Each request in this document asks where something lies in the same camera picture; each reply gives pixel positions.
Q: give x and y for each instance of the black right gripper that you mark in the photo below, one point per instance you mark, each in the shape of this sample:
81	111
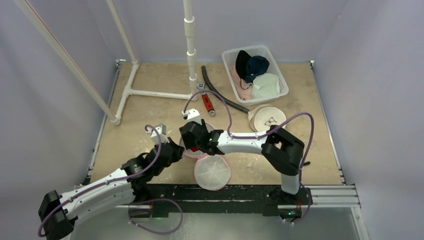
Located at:
189	134

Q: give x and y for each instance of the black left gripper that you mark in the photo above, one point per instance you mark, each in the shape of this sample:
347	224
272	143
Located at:
177	152

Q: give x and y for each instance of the pink-rimmed mesh laundry bag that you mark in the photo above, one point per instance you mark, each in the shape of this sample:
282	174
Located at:
211	172

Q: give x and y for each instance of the pale green bra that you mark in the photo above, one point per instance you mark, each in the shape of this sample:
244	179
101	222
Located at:
265	85

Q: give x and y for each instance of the black bra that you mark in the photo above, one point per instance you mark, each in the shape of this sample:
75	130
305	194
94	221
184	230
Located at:
241	67

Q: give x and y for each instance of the dark blue bra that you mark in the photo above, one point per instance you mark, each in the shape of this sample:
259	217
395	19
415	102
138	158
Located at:
257	65

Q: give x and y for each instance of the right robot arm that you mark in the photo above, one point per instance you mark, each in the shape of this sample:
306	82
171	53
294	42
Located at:
284	151

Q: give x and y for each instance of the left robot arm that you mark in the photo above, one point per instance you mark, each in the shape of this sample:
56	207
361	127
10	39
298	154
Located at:
127	185

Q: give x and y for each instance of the pink bra in basket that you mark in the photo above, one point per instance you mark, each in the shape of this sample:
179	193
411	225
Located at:
244	90

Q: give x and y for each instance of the white plastic basket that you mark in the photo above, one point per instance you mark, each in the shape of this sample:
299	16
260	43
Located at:
229	58

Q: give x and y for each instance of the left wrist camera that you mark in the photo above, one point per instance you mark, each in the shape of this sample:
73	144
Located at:
157	133

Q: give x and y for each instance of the red-handled adjustable wrench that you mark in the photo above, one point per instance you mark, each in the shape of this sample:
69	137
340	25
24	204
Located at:
206	100

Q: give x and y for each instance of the white PVC pipe frame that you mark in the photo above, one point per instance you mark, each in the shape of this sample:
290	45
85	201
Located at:
115	118

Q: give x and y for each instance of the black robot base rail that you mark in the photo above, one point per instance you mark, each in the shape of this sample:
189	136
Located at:
267	200

